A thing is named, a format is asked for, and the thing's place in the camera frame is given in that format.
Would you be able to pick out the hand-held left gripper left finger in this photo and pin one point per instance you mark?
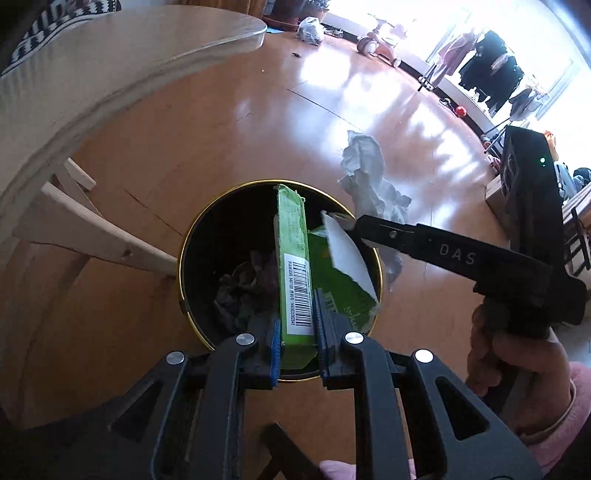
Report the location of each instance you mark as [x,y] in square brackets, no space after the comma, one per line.
[276,350]

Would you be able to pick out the potted plant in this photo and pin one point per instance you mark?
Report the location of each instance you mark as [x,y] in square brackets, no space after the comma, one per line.
[295,9]

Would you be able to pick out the small red ball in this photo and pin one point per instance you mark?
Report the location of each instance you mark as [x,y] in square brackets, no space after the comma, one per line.
[460,110]

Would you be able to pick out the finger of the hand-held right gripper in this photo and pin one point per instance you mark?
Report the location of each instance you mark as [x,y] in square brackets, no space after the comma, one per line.
[443,251]

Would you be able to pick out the dark wooden chair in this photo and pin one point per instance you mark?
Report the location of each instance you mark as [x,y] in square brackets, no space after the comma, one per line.
[577,230]

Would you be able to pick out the dark crumpled wrappers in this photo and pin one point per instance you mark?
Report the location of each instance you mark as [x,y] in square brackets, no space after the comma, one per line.
[244,286]

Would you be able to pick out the pink toy tricycle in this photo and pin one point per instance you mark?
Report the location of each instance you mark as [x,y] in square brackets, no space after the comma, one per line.
[378,41]

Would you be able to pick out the long green box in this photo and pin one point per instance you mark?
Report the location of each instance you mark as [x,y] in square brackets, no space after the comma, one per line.
[295,258]

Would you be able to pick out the black bin with gold rim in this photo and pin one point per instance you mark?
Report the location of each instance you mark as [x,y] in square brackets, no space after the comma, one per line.
[207,258]

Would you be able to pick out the person's right hand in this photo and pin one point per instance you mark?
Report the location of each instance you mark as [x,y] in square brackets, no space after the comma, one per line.
[531,369]

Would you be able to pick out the white tissue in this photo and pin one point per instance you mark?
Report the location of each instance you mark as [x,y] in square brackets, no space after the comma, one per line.
[369,175]

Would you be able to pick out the person's pink clothing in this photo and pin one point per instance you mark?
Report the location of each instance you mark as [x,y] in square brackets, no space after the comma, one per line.
[341,470]

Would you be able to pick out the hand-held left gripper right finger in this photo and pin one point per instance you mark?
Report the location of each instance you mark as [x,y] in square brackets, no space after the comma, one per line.
[324,332]

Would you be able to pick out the torn green carton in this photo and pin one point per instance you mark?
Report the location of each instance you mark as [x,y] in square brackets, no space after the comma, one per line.
[344,288]

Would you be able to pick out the clothes rack with clothes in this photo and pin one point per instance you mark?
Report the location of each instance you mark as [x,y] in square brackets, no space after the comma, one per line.
[489,69]

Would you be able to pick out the black white striped blanket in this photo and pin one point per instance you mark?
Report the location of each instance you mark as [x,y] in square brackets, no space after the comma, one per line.
[46,21]

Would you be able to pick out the cardboard box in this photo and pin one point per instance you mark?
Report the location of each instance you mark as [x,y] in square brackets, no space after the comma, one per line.
[495,196]

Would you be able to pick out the person's right forearm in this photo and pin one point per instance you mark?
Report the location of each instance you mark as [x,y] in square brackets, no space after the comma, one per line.
[563,438]

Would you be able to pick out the white plastic bag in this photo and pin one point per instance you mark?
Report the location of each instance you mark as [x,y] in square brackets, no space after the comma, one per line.
[310,30]

